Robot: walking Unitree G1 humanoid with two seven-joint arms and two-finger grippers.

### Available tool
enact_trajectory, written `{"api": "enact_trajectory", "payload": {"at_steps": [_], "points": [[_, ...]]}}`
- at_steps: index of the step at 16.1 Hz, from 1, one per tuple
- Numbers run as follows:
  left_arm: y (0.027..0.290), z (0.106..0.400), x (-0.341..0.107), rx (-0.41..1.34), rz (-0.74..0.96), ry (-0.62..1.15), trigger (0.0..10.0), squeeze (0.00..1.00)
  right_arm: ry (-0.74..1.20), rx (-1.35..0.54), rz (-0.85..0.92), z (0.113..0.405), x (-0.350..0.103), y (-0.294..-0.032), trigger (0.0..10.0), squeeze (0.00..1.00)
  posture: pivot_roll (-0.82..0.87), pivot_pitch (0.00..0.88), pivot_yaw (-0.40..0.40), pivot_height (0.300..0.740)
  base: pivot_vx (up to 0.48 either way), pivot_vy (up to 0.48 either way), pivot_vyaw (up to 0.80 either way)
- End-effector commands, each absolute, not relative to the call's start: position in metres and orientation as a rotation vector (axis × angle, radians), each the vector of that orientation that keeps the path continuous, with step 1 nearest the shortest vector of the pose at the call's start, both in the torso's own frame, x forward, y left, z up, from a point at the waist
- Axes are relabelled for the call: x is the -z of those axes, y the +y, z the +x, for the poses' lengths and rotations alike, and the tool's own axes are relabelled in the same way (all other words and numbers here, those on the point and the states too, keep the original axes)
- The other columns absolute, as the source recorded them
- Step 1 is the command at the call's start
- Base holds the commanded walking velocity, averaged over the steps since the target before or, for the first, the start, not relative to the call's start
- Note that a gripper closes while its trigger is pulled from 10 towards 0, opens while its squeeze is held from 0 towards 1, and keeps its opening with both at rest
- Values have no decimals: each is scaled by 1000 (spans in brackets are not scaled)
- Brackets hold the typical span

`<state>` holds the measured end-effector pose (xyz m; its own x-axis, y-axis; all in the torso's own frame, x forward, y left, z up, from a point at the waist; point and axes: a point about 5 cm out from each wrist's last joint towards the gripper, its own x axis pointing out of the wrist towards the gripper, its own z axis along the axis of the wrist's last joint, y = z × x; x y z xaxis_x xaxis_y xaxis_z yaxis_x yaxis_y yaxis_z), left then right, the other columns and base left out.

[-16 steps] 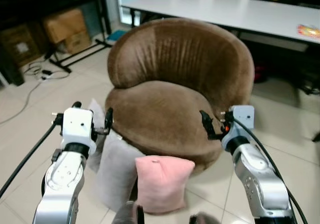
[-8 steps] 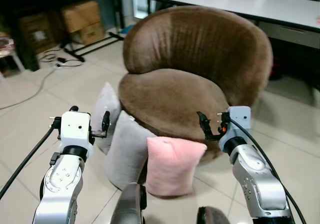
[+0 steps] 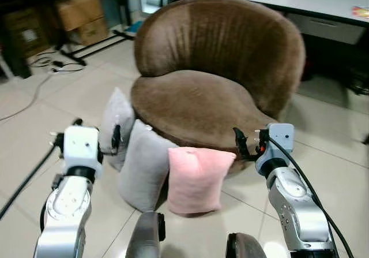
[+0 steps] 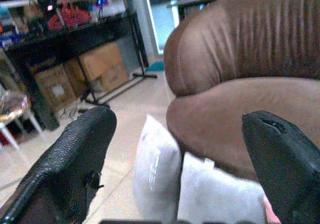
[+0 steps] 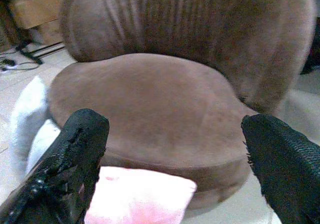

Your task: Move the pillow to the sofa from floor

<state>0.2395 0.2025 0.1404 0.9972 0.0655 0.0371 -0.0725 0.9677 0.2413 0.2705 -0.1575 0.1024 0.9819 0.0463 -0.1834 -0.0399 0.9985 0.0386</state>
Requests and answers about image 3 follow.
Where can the red yellow snack packet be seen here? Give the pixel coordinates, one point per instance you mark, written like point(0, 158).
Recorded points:
point(361, 12)

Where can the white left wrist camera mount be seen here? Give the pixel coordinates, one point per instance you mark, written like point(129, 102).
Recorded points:
point(81, 145)

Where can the light brown cardboard box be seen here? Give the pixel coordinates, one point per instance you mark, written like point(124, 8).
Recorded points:
point(79, 10)

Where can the grey table drawer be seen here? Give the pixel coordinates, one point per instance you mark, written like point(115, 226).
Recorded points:
point(326, 28)

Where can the small cardboard box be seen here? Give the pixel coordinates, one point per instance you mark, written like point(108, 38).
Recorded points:
point(91, 33)

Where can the dark labelled cardboard box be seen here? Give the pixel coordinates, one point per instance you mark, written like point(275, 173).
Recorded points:
point(26, 33)

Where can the small light grey pillow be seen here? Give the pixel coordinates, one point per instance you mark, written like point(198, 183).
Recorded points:
point(117, 115)

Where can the brown round sofa chair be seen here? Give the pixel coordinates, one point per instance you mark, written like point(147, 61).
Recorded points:
point(213, 105)

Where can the large grey pillow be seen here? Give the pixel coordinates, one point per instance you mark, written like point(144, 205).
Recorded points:
point(144, 168)

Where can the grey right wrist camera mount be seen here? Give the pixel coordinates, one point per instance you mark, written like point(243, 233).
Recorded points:
point(281, 137)

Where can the black metal rack base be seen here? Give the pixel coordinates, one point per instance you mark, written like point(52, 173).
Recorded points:
point(98, 47)

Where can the robot right leg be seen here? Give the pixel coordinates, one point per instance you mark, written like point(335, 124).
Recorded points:
point(245, 247)

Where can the pink pillow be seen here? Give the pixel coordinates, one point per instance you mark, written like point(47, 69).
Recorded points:
point(196, 180)

